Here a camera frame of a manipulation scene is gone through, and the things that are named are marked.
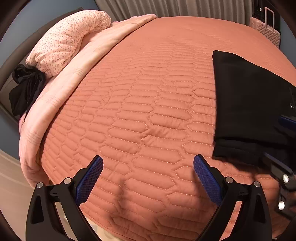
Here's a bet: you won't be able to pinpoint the black pants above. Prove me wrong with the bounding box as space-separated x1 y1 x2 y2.
212 50 295 170

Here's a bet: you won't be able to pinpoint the pink hard-shell suitcase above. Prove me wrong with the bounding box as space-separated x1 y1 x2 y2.
249 6 281 48

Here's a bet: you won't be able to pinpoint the light pink blanket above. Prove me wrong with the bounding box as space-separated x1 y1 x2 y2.
19 14 156 187

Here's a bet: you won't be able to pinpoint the orange quilted bedspread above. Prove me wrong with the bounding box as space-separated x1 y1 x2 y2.
40 16 295 240

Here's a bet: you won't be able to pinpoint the black garment near headboard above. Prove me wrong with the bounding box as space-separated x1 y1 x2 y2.
9 64 46 117

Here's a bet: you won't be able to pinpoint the pink dotted pillow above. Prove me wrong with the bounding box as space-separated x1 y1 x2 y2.
26 9 111 77

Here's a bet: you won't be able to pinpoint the grey pleated curtain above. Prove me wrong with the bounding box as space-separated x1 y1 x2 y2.
95 0 253 25

